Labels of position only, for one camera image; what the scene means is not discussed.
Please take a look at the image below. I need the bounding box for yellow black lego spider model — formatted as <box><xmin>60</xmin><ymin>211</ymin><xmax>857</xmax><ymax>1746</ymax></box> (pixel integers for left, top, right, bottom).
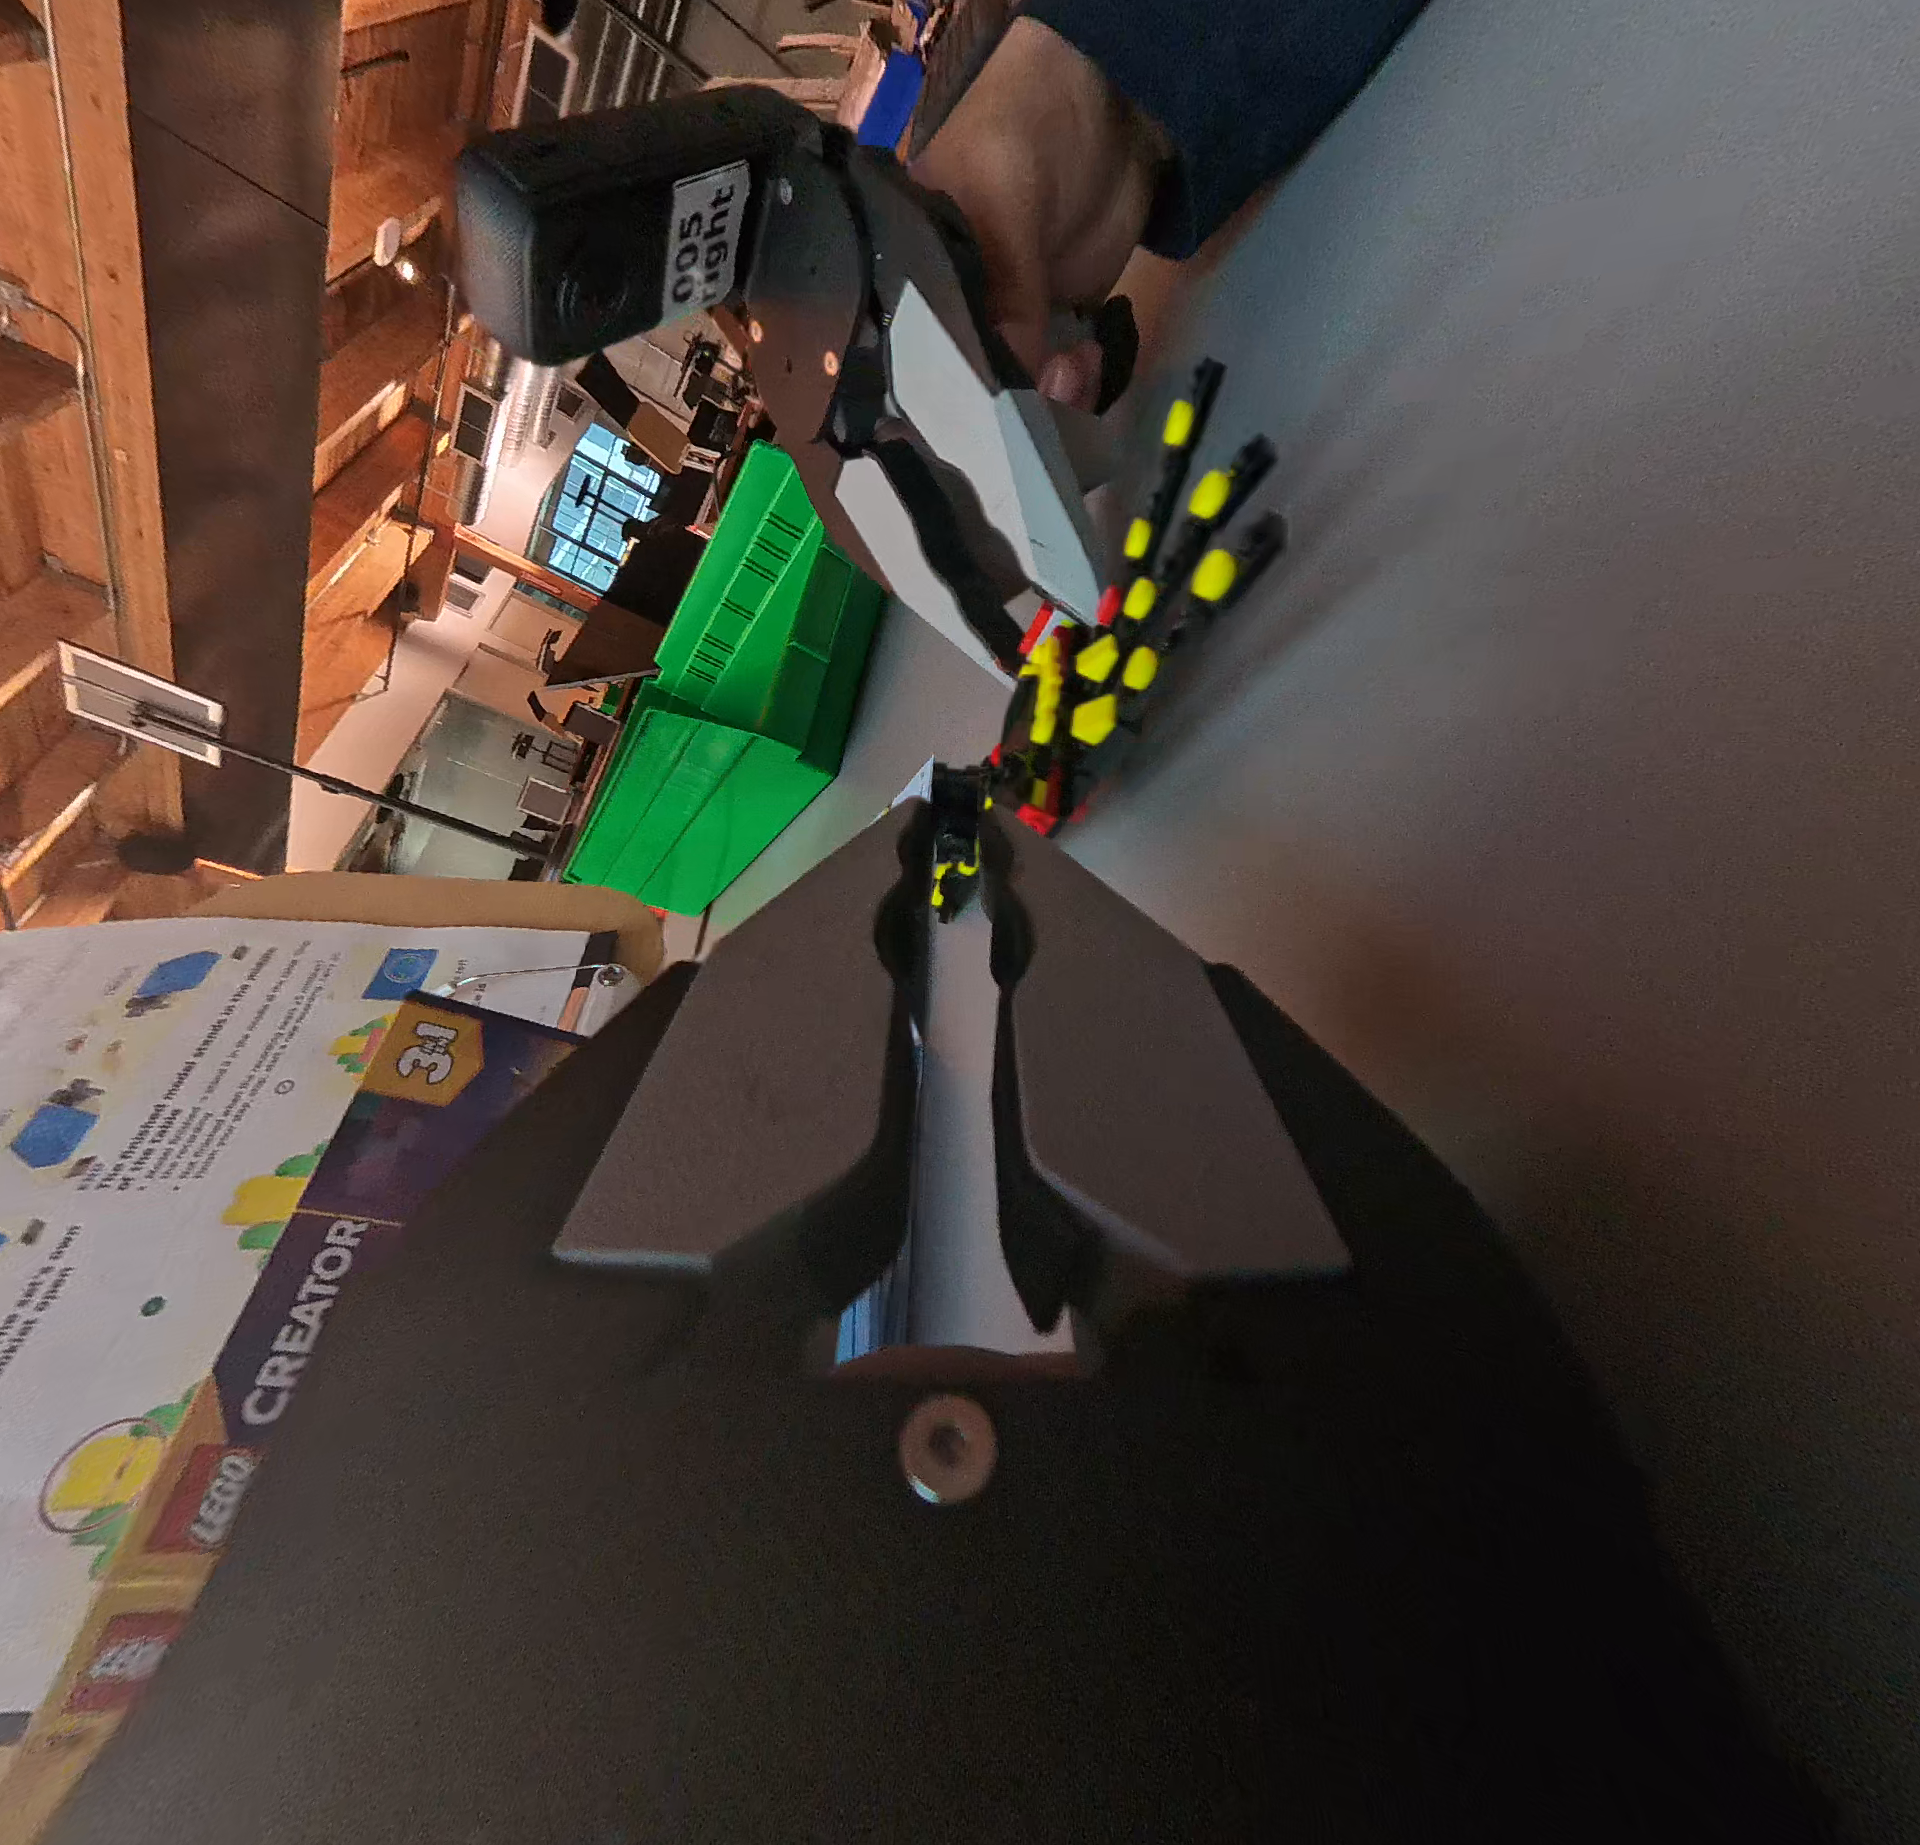
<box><xmin>982</xmin><ymin>356</ymin><xmax>1290</xmax><ymax>838</ymax></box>

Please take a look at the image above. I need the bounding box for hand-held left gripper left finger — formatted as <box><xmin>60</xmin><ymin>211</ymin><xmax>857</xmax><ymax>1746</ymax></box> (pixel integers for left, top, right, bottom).
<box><xmin>552</xmin><ymin>807</ymin><xmax>923</xmax><ymax>1358</ymax></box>

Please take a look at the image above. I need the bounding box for large paned window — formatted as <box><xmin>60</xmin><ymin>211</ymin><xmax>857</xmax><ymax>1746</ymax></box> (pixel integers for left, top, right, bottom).
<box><xmin>542</xmin><ymin>424</ymin><xmax>661</xmax><ymax>585</ymax></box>

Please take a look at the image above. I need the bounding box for white panel on black stand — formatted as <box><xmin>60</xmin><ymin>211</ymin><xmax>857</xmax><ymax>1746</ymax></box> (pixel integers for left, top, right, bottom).
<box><xmin>55</xmin><ymin>642</ymin><xmax>542</xmax><ymax>848</ymax></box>

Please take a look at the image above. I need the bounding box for person's right hand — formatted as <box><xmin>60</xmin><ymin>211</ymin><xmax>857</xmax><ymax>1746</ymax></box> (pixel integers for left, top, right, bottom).
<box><xmin>906</xmin><ymin>17</ymin><xmax>1181</xmax><ymax>409</ymax></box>

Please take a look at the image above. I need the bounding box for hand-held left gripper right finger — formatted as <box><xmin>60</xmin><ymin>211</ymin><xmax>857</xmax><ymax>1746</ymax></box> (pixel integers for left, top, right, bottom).
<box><xmin>974</xmin><ymin>802</ymin><xmax>1352</xmax><ymax>1345</ymax></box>

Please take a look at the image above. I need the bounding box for person's right forearm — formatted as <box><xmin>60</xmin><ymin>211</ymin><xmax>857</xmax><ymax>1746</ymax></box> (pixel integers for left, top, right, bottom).
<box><xmin>1019</xmin><ymin>0</ymin><xmax>1490</xmax><ymax>263</ymax></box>

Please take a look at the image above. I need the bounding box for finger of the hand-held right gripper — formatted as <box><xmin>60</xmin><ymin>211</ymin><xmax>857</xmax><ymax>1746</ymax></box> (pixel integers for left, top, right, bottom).
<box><xmin>882</xmin><ymin>274</ymin><xmax>1115</xmax><ymax>612</ymax></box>
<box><xmin>828</xmin><ymin>434</ymin><xmax>1044</xmax><ymax>675</ymax></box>

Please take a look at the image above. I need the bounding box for silver air duct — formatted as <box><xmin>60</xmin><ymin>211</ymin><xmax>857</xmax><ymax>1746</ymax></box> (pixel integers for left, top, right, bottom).
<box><xmin>449</xmin><ymin>329</ymin><xmax>520</xmax><ymax>525</ymax></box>

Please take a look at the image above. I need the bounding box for black lego leg piece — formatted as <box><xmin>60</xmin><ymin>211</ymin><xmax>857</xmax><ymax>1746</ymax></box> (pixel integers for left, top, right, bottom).
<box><xmin>930</xmin><ymin>762</ymin><xmax>987</xmax><ymax>926</ymax></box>

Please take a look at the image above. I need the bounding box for green plastic bin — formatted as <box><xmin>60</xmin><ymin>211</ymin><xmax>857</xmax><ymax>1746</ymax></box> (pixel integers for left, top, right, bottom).
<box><xmin>561</xmin><ymin>681</ymin><xmax>841</xmax><ymax>916</ymax></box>
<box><xmin>653</xmin><ymin>437</ymin><xmax>890</xmax><ymax>766</ymax></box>

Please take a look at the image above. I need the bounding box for dark wooden post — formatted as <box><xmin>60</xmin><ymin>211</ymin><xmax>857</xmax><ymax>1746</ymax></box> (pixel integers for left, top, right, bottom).
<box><xmin>111</xmin><ymin>0</ymin><xmax>349</xmax><ymax>874</ymax></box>

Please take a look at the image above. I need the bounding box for purple lego set box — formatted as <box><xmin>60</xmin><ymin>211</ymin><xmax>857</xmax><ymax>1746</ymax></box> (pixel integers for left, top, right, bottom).
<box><xmin>0</xmin><ymin>1013</ymin><xmax>587</xmax><ymax>1802</ymax></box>

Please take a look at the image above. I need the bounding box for printed paper sheet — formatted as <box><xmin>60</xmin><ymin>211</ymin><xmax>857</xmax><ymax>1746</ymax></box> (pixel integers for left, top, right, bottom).
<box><xmin>0</xmin><ymin>915</ymin><xmax>601</xmax><ymax>1713</ymax></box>

